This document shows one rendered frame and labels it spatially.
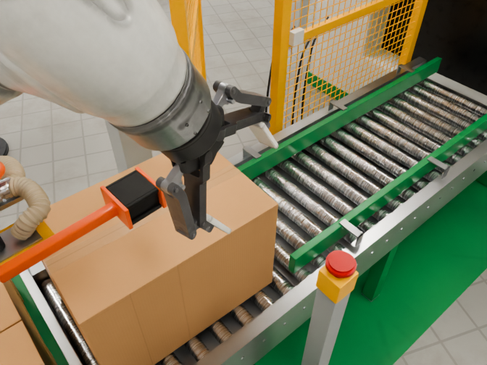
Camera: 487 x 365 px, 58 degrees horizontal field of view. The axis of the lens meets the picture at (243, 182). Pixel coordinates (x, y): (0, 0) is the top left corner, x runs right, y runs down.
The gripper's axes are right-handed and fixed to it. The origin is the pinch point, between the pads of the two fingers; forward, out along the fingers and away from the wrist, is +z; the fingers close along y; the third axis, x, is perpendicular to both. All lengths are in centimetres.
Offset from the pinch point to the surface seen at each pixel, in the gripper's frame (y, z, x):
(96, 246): -25, 40, 49
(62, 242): -21.7, 5.3, 27.2
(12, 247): -29, 12, 44
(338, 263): 0.2, 47.9, -6.3
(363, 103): 84, 145, 38
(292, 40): 78, 94, 61
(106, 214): -14.2, 9.5, 25.7
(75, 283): -34, 35, 45
